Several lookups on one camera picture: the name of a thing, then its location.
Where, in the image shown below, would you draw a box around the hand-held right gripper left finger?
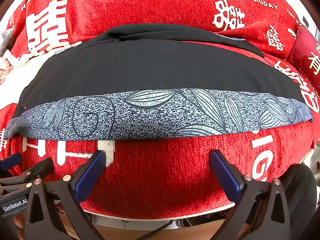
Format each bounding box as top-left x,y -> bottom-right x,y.
24,150 -> 107,240

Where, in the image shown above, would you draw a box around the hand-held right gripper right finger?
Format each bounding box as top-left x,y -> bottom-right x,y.
209,150 -> 292,240

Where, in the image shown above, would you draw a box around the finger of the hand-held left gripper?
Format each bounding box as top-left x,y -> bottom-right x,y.
0,157 -> 54,198
0,152 -> 23,172

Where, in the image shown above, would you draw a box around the black pants with grey patterned band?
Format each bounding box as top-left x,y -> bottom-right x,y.
4,23 -> 314,141

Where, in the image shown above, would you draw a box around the person's left hand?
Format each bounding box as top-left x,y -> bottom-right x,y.
14,216 -> 26,240

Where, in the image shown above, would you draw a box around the person's leg in dark clothing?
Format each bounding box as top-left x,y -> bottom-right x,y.
277,164 -> 318,240

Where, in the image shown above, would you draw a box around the white patterned cloth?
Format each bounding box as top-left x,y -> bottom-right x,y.
0,41 -> 83,111

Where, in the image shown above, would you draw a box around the dark red printed cushion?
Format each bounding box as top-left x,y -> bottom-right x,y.
286,25 -> 320,90

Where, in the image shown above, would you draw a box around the red printed sofa cover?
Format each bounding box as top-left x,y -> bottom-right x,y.
0,0 -> 320,219

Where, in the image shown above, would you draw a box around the black cable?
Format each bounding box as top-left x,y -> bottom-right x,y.
135,219 -> 175,240

